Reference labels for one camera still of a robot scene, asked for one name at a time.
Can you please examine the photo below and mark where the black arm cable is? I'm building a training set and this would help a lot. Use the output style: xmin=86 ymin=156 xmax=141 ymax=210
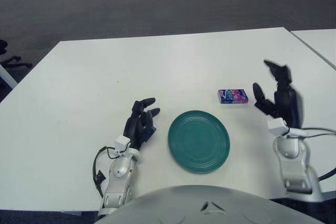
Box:
xmin=92 ymin=145 xmax=118 ymax=199
xmin=287 ymin=126 xmax=336 ymax=183

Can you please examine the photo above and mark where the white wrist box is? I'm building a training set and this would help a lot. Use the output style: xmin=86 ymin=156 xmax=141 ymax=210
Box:
xmin=114 ymin=135 xmax=131 ymax=154
xmin=266 ymin=118 xmax=290 ymax=136

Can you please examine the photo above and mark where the grey robot torso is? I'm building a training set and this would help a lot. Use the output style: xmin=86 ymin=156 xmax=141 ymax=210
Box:
xmin=94 ymin=185 xmax=319 ymax=224

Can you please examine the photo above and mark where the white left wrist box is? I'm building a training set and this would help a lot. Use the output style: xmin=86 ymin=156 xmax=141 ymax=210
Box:
xmin=114 ymin=135 xmax=131 ymax=154

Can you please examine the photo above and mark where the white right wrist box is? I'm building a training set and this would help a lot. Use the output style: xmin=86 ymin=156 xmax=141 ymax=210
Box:
xmin=266 ymin=118 xmax=290 ymax=136

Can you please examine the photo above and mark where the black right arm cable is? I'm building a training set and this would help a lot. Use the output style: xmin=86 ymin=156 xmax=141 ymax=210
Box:
xmin=287 ymin=126 xmax=336 ymax=183

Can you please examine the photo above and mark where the purple gum box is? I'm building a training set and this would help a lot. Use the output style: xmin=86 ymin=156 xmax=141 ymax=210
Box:
xmin=217 ymin=89 xmax=249 ymax=104

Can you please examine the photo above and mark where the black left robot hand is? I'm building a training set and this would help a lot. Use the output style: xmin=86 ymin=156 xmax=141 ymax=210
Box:
xmin=123 ymin=97 xmax=161 ymax=150

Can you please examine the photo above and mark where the black office chair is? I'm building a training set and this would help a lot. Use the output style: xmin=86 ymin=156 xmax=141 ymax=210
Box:
xmin=0 ymin=39 xmax=33 ymax=69

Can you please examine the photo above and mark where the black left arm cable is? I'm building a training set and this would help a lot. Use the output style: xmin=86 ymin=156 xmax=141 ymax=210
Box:
xmin=92 ymin=145 xmax=118 ymax=199

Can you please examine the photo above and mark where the teal ceramic plate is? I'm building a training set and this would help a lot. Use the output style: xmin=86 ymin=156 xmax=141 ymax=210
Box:
xmin=167 ymin=110 xmax=231 ymax=175

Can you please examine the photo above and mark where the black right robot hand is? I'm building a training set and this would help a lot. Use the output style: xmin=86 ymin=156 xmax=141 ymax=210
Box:
xmin=252 ymin=60 xmax=304 ymax=129

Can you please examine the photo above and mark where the white table leg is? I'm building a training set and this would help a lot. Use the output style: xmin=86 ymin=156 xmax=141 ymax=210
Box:
xmin=0 ymin=62 xmax=18 ymax=89

